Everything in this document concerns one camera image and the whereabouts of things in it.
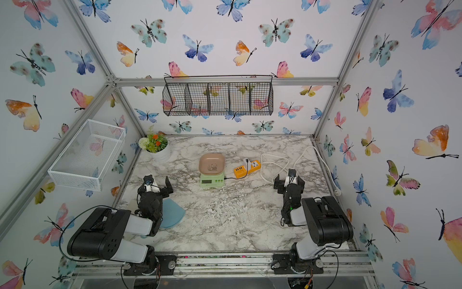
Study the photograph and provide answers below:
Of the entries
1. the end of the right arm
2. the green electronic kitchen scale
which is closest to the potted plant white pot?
the green electronic kitchen scale

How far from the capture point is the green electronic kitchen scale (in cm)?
98

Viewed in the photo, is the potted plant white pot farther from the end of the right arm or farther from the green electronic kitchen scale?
the end of the right arm
